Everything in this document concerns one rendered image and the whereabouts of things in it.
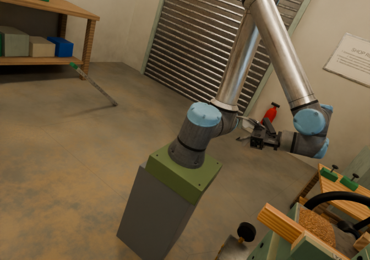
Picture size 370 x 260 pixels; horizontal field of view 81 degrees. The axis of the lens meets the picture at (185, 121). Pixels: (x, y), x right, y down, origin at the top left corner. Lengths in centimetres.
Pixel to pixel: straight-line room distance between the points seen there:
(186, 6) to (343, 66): 236
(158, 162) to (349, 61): 287
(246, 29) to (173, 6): 301
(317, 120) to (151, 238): 96
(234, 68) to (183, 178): 55
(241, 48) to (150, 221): 95
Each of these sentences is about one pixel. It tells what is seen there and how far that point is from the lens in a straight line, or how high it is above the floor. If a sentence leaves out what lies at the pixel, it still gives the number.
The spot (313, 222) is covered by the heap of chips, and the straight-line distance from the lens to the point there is 64.
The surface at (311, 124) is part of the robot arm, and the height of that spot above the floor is 107.
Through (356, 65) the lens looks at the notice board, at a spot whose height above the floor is 142.
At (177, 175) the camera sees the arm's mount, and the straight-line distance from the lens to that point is 96.
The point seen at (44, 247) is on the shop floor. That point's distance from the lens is 145.
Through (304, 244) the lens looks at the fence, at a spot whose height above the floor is 94.
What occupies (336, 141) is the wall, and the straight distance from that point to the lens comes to 358.
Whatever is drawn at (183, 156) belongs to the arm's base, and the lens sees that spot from 100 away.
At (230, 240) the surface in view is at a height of 62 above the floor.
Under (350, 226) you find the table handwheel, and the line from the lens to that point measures 95.
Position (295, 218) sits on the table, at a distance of 65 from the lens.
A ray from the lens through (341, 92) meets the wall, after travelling 344.
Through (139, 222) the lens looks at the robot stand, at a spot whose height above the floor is 23.
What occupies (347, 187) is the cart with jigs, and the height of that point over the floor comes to 53.
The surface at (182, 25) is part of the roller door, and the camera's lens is 385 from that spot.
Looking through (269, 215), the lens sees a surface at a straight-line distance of 54.
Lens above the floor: 123
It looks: 25 degrees down
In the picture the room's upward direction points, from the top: 22 degrees clockwise
